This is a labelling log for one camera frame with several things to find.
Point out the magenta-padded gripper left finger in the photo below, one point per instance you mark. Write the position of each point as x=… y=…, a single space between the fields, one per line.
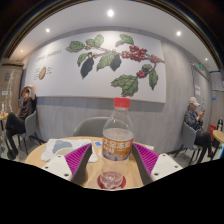
x=75 y=160

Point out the round ceiling lights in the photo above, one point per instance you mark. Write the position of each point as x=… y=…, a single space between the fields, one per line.
x=110 y=13

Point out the clear red-capped drink bottle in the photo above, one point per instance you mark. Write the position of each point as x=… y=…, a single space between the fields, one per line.
x=117 y=143

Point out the red bin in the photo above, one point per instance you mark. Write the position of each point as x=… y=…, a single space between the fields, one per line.
x=212 y=130

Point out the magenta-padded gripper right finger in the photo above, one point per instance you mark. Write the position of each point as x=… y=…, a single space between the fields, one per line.
x=148 y=160

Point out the grey chair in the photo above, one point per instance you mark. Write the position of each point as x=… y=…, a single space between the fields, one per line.
x=30 y=125
x=90 y=127
x=189 y=135

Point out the white wall notice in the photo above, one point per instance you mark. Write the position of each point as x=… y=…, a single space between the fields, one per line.
x=197 y=90

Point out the round wooden side table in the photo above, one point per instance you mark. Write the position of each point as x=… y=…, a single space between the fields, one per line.
x=219 y=135
x=3 y=116

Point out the flat round red coaster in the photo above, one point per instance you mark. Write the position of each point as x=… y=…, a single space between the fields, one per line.
x=99 y=182

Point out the green exit sign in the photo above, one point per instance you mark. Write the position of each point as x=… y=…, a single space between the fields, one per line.
x=201 y=66

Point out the small clear bottle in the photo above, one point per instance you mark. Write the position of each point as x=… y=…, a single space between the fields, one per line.
x=3 y=108

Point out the dark flask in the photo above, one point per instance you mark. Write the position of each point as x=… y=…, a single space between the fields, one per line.
x=220 y=124

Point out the person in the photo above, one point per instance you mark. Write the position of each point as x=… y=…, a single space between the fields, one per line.
x=23 y=115
x=194 y=121

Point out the coffee plant wall mural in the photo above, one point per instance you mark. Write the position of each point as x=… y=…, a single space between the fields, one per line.
x=73 y=80

